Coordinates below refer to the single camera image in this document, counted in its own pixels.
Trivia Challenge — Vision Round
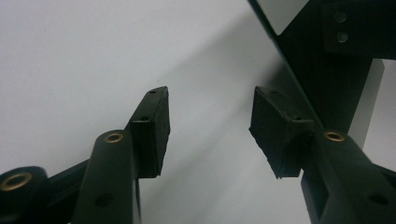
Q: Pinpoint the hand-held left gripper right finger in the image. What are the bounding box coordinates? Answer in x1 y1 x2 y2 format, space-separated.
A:
248 86 396 224

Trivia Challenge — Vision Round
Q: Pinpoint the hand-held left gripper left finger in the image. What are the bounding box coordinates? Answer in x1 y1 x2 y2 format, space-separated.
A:
71 86 171 224

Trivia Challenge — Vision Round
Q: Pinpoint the large white paper sheet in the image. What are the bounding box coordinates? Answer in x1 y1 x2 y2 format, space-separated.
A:
0 0 396 224

